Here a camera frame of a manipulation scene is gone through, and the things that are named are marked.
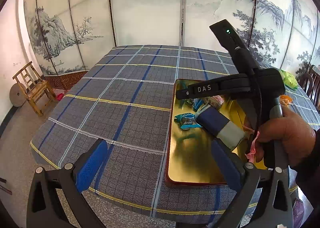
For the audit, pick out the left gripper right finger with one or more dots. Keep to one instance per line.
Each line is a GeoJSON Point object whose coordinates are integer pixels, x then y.
{"type": "Point", "coordinates": [274, 207]}

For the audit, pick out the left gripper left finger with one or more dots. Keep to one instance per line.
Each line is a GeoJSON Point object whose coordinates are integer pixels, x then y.
{"type": "Point", "coordinates": [44, 207]}

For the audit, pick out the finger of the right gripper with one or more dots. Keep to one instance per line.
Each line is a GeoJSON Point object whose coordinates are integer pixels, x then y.
{"type": "Point", "coordinates": [231, 84]}

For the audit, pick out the orange snack packet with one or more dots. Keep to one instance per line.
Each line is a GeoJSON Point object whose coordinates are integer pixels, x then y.
{"type": "Point", "coordinates": [285, 100]}

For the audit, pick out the navy blue cracker pack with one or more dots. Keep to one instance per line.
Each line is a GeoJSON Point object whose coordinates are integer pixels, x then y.
{"type": "Point", "coordinates": [219, 126]}

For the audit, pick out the teal blue snack packet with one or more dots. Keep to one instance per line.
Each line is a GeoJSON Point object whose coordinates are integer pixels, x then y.
{"type": "Point", "coordinates": [186, 121]}

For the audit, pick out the red white snack box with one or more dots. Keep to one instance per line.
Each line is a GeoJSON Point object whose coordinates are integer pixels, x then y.
{"type": "Point", "coordinates": [215, 101]}

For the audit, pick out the person's right hand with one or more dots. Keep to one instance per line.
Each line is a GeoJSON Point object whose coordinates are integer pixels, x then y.
{"type": "Point", "coordinates": [297, 137]}

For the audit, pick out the green tissue pack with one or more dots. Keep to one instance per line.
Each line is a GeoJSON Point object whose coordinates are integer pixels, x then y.
{"type": "Point", "coordinates": [289, 80]}

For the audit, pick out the dark wooden chair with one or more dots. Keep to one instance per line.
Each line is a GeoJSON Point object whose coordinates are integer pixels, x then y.
{"type": "Point", "coordinates": [310, 83]}

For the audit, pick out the gold metal tray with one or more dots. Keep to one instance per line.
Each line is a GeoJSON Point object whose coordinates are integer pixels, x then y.
{"type": "Point", "coordinates": [189, 160]}

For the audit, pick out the blue grey plaid tablecloth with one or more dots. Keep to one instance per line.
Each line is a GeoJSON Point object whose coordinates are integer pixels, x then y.
{"type": "Point", "coordinates": [125, 99]}

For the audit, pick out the round stone millstone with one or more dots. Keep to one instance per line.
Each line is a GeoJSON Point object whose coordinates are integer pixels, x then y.
{"type": "Point", "coordinates": [16, 95]}

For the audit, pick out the small bamboo chair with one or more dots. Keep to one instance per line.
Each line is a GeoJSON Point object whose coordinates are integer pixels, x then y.
{"type": "Point", "coordinates": [33, 87]}

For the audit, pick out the painted folding screen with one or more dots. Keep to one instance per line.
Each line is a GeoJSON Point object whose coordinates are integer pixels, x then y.
{"type": "Point", "coordinates": [70, 36]}

